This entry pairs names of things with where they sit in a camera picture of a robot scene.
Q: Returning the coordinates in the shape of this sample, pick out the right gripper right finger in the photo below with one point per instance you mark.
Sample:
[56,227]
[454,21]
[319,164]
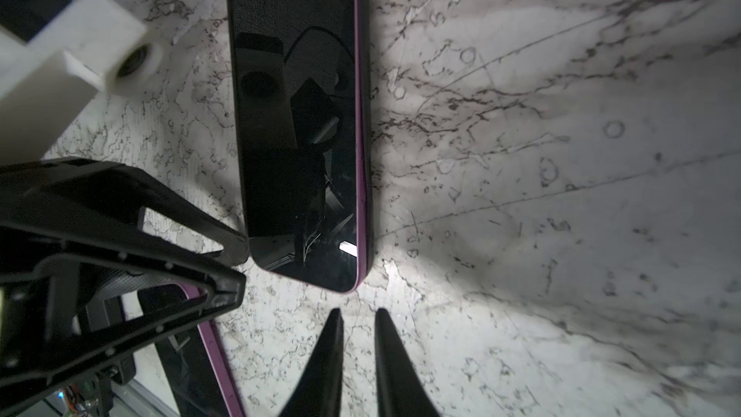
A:
[399,391]

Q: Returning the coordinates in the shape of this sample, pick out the black phone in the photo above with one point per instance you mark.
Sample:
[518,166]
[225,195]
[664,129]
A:
[301,86]
[187,374]

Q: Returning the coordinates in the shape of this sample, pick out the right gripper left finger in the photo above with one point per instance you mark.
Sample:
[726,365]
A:
[319,391]

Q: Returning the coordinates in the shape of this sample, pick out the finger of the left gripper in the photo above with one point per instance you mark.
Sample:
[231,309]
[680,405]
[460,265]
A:
[71,309]
[103,203]

